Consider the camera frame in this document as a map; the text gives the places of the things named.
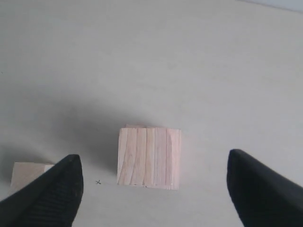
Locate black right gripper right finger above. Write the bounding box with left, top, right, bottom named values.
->
left=227, top=149, right=303, bottom=227

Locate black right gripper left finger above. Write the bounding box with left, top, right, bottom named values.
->
left=0, top=154, right=84, bottom=227

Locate second largest wooden cube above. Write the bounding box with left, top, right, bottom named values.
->
left=117, top=125, right=181, bottom=190

